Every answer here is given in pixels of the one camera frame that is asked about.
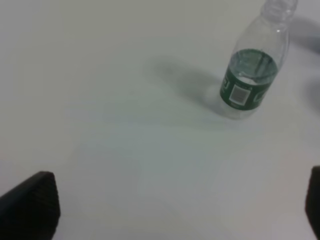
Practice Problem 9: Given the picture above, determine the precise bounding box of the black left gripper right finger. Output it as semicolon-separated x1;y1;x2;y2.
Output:
304;166;320;240

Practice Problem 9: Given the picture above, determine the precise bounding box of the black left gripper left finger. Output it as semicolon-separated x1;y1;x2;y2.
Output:
0;171;61;240

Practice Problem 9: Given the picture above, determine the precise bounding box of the clear water bottle green label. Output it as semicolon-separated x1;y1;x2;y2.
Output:
219;0;298;120

